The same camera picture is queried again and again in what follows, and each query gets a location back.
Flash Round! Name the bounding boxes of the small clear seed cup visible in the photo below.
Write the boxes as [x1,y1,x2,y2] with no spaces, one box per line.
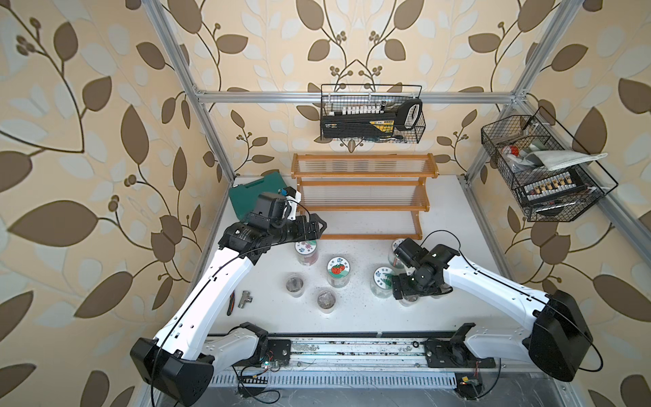
[398,295,420,307]

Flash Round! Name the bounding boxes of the aluminium frame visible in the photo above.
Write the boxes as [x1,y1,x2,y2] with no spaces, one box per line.
[142,1,650,249]

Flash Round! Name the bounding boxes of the black wire basket back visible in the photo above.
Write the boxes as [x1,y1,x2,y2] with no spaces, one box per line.
[320,82,427,144]

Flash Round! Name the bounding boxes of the white paper bag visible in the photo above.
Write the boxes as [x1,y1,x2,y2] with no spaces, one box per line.
[524,150,608,171]

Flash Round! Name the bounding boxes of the orange black pliers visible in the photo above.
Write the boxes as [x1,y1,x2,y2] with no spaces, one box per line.
[226,292,236,316]

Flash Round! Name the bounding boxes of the black wire basket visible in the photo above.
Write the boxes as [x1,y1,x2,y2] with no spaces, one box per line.
[481,107,619,222]
[320,82,427,144]

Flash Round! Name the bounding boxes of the red label seed cup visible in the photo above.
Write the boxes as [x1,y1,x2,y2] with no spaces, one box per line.
[315,289,337,315]

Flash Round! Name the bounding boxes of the tomato lid seed jar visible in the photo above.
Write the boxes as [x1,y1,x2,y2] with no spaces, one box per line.
[327,256,351,288]

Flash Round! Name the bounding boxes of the wooden three-tier shelf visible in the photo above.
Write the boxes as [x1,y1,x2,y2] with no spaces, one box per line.
[291,154,439,240]

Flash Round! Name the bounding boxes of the green plastic tool case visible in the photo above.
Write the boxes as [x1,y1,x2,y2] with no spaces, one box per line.
[228,171,287,221]

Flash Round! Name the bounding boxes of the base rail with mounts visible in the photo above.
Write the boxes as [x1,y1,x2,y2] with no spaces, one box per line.
[210,332,498,390]

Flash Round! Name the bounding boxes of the flower lid seed jar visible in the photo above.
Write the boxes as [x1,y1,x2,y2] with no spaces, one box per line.
[294,240,319,266]

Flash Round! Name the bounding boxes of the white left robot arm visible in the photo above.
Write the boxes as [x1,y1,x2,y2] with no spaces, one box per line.
[130,214,327,406]

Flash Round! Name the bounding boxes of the metal tee pipe fitting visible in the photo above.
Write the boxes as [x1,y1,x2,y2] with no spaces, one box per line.
[238,290,253,309]

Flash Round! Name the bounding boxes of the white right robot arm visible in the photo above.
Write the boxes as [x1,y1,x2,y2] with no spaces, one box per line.
[393,238,593,383]

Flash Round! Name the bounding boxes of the black saw handle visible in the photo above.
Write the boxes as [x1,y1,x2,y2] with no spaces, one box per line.
[394,98,422,132]

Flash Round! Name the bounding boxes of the purple label seed cup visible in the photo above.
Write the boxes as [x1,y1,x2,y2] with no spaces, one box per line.
[285,273,305,298]

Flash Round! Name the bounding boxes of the black wire basket right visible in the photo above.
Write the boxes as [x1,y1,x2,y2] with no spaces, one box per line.
[481,107,619,222]

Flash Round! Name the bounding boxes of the box of small bottles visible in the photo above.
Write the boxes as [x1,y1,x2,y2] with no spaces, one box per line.
[522,171,588,205]

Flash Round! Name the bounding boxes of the lidded seed jar by shelf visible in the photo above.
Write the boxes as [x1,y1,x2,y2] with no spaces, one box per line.
[388,237,408,270]

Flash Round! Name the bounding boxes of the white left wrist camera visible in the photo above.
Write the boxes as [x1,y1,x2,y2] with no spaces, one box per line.
[281,187,301,204]

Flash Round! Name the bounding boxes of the green lid seed jar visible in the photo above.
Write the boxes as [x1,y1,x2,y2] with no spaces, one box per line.
[371,266,394,298]

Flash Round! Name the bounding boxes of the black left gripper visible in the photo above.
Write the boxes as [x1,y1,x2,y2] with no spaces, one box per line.
[271,214,332,247]

